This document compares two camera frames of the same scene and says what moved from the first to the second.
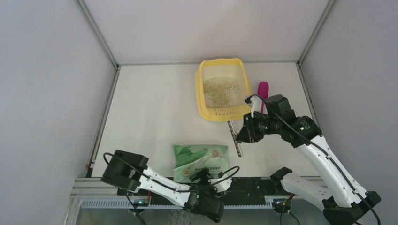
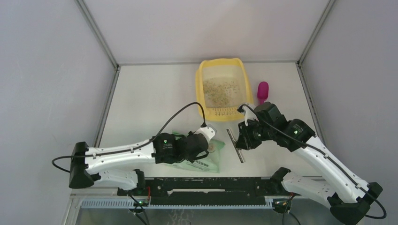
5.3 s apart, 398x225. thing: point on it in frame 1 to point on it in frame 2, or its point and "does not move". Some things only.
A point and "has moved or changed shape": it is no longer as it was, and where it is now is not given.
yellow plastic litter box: [221, 86] does not move
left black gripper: [205, 176] to [191, 159]
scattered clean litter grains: [220, 93] does not move
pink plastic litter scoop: [263, 92] does not move
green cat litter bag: [190, 159] has moved or changed shape
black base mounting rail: [239, 191] does not move
